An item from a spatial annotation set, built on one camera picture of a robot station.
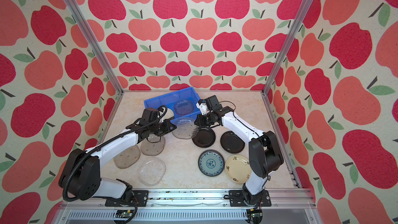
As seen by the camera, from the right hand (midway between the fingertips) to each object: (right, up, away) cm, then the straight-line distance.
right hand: (199, 121), depth 87 cm
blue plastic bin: (-21, +13, +22) cm, 34 cm away
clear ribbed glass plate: (-11, +8, +24) cm, 27 cm away
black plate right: (+20, -14, +6) cm, 25 cm away
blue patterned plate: (+7, -23, -1) cm, 24 cm away
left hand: (-11, -3, -2) cm, 12 cm away
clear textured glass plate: (-25, -27, -5) cm, 37 cm away
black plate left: (+3, -10, +6) cm, 13 cm away
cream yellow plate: (+22, -26, -3) cm, 34 cm away
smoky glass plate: (-7, -4, 0) cm, 8 cm away
